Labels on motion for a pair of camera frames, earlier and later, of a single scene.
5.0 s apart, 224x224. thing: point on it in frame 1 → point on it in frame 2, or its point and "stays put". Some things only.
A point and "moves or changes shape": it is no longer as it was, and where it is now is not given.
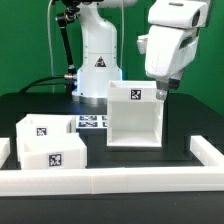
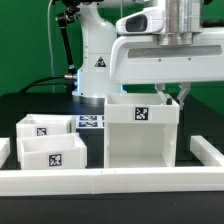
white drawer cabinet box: x=134 y=114 moves or changes shape
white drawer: x=65 y=151 stays put
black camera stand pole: x=63 y=20 stays put
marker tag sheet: x=92 y=121 stays put
